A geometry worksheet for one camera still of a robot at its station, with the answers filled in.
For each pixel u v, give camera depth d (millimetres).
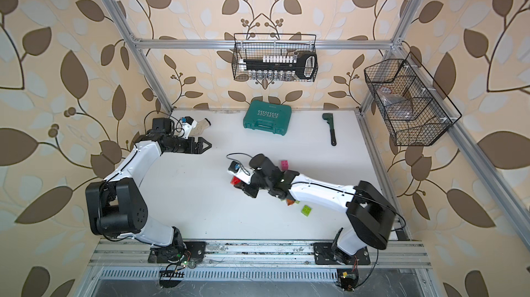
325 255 720
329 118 1155
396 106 695
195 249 752
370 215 426
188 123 793
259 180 631
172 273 728
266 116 1118
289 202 858
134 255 766
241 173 664
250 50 932
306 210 836
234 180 769
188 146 777
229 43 902
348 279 722
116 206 440
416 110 726
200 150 783
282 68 850
